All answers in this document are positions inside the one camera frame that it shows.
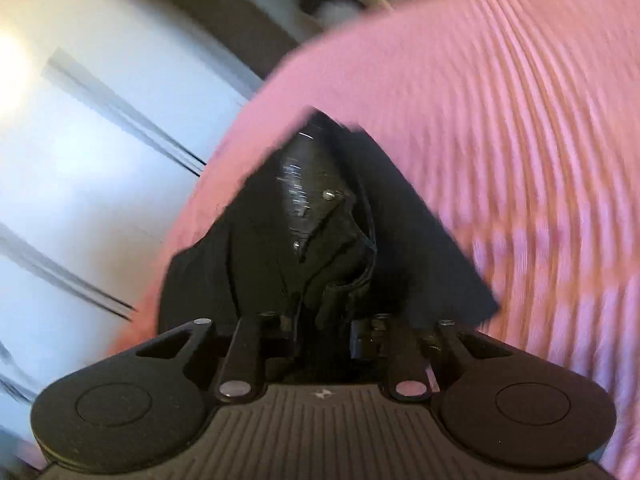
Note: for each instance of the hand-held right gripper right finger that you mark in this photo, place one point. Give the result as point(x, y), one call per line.
point(401, 355)

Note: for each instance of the white wardrobe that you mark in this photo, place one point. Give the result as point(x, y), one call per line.
point(100, 160)

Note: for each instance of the pink ribbed bedspread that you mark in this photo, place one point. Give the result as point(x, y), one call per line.
point(500, 110)

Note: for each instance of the dark wooden door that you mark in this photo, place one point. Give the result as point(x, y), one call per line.
point(225, 5)

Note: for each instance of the black pants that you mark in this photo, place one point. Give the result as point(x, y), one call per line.
point(310, 240)

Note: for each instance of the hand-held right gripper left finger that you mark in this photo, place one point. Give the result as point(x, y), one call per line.
point(245, 350)

